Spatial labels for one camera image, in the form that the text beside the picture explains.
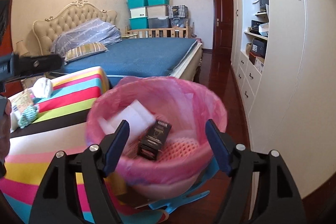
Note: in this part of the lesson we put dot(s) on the cardboard shelf boxes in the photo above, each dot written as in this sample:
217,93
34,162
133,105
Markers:
256,62

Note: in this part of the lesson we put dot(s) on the white foam block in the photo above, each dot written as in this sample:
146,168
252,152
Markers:
134,113

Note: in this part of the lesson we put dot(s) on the dark wooden door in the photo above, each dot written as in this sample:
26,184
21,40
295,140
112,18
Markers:
223,19

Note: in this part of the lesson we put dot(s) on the stack of plastic storage boxes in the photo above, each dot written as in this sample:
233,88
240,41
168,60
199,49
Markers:
149,11

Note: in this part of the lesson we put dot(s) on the green mesh scrubber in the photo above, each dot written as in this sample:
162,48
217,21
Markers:
29,116

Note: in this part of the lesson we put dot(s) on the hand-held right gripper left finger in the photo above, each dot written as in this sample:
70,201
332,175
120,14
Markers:
116,148

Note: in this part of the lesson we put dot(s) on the small brown box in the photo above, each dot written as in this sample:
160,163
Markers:
249,48

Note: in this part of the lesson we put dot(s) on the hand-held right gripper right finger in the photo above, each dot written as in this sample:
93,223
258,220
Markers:
218,148

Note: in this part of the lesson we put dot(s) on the printed paper carton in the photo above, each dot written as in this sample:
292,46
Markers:
22,100

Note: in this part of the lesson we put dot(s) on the black safe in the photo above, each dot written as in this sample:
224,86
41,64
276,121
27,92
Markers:
260,47

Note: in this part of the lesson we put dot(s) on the striped pillow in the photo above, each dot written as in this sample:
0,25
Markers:
86,50

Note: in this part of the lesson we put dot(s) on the grey patterned duvet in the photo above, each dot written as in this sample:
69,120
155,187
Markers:
89,32

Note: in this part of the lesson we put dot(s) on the blue plastic frame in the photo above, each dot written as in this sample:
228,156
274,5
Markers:
183,200

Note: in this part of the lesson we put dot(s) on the black shelf device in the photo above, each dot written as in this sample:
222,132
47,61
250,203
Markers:
256,26

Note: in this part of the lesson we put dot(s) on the bed with blue sheet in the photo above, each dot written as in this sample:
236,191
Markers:
147,53

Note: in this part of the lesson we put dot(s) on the black printed box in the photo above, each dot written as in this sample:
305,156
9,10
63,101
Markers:
155,140

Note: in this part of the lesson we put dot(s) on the white crumpled paper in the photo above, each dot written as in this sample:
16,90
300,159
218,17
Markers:
43,87

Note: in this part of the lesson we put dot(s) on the beige tufted headboard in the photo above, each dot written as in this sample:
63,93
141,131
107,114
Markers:
65,16

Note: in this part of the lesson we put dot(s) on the wooden crib rail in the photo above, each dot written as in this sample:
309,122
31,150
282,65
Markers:
157,32

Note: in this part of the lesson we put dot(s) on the black white checkered box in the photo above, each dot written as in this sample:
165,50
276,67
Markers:
178,11

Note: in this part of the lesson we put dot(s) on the white crumpled sock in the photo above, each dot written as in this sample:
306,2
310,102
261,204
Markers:
15,121

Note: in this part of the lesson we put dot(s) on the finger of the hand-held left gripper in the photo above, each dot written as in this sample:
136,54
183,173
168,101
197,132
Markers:
39,64

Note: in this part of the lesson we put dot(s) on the person's left hand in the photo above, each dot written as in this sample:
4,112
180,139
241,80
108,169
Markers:
5,134

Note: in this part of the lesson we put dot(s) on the white built-in wardrobe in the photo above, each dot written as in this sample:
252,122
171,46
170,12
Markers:
288,56

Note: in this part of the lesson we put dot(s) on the pink foam fruit net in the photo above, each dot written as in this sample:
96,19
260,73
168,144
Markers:
181,148

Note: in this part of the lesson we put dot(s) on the pink plastic bin bag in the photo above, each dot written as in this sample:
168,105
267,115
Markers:
183,98

